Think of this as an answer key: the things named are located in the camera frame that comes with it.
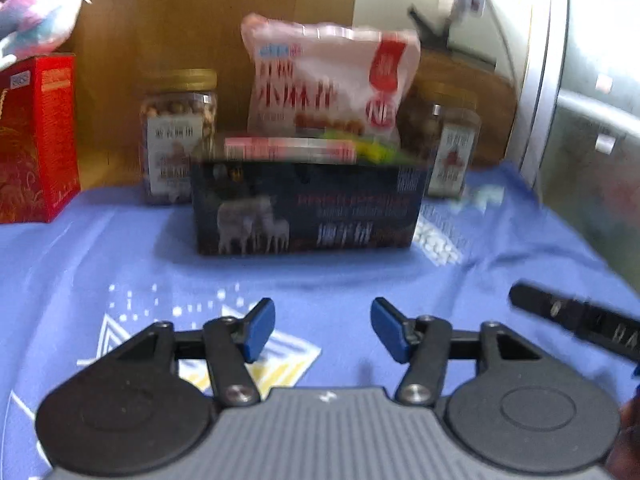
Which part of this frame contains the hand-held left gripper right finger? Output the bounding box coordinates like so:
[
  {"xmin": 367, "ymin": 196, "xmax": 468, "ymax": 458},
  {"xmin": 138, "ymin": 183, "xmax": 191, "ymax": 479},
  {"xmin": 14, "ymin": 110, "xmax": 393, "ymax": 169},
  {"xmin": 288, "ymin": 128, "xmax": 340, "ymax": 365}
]
[{"xmin": 370, "ymin": 297, "xmax": 545, "ymax": 406}]

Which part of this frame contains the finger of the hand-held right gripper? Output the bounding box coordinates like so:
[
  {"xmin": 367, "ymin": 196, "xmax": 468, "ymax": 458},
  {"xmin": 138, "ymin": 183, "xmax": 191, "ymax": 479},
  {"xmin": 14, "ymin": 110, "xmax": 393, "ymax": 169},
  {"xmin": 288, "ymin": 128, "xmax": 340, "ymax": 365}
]
[{"xmin": 507, "ymin": 282, "xmax": 584, "ymax": 337}]

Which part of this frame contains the wooden headboard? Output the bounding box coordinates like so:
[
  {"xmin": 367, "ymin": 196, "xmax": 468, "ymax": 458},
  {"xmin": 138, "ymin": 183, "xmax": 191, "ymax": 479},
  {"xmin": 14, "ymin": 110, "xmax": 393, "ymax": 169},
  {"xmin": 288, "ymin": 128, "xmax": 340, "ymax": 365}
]
[{"xmin": 65, "ymin": 0, "xmax": 521, "ymax": 191}]

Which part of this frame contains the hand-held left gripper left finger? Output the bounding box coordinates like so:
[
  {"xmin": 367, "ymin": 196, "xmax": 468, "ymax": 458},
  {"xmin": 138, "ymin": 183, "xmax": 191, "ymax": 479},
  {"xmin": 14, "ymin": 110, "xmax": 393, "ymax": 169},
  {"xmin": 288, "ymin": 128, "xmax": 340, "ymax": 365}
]
[{"xmin": 77, "ymin": 297, "xmax": 277, "ymax": 407}]

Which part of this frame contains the red gift box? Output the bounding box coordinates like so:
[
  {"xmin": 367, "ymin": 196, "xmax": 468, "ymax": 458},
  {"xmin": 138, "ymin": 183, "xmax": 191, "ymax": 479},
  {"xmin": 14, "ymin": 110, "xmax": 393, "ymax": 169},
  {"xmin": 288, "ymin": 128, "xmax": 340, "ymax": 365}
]
[{"xmin": 0, "ymin": 52, "xmax": 82, "ymax": 224}]

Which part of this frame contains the blue printed cloth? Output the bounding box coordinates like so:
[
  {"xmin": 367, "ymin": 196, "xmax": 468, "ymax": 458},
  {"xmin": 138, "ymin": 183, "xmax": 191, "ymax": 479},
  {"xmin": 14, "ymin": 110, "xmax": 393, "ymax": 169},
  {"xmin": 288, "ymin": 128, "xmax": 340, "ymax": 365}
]
[{"xmin": 0, "ymin": 160, "xmax": 640, "ymax": 480}]

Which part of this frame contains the green snack packet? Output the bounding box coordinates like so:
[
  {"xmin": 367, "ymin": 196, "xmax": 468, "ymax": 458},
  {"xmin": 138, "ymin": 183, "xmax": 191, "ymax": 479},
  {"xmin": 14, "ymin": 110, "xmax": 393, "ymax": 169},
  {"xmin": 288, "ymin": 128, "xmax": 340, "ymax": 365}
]
[{"xmin": 325, "ymin": 129, "xmax": 406, "ymax": 163}]

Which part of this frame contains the red white snack packet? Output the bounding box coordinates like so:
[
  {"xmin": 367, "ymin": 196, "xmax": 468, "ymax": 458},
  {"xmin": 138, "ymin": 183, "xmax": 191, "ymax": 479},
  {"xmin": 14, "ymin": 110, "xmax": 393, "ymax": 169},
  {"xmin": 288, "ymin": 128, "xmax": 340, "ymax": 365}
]
[{"xmin": 224, "ymin": 136, "xmax": 358, "ymax": 163}]

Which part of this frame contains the dark box with sheep print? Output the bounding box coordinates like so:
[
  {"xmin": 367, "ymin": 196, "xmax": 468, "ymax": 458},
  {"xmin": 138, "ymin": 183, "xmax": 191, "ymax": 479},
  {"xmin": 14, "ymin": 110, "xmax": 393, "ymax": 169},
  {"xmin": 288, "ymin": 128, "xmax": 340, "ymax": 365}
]
[{"xmin": 190, "ymin": 132, "xmax": 435, "ymax": 257}]

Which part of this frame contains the pink white plush toy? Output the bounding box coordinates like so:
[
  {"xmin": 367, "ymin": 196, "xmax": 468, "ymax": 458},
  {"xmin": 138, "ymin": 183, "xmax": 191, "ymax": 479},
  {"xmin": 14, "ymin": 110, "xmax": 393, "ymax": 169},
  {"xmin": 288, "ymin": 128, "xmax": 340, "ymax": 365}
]
[{"xmin": 0, "ymin": 0, "xmax": 96, "ymax": 71}]

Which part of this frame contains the pink snack bag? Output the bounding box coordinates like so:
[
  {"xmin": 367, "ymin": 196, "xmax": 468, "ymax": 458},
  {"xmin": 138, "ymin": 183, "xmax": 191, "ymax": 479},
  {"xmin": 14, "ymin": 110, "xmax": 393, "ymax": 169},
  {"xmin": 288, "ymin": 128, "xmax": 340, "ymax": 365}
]
[{"xmin": 241, "ymin": 14, "xmax": 421, "ymax": 148}]

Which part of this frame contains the grey cabinet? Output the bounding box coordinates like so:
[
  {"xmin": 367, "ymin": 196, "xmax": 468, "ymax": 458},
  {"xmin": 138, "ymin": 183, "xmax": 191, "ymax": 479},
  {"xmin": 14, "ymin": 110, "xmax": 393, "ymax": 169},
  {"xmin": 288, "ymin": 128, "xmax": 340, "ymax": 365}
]
[{"xmin": 500, "ymin": 0, "xmax": 640, "ymax": 281}]

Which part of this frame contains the nut jar with gold lid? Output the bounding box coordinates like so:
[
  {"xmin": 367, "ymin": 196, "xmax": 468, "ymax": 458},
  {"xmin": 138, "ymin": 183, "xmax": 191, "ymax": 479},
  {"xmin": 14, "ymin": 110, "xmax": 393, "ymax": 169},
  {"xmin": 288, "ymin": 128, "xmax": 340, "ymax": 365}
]
[
  {"xmin": 139, "ymin": 69, "xmax": 218, "ymax": 206},
  {"xmin": 400, "ymin": 82, "xmax": 482, "ymax": 198}
]

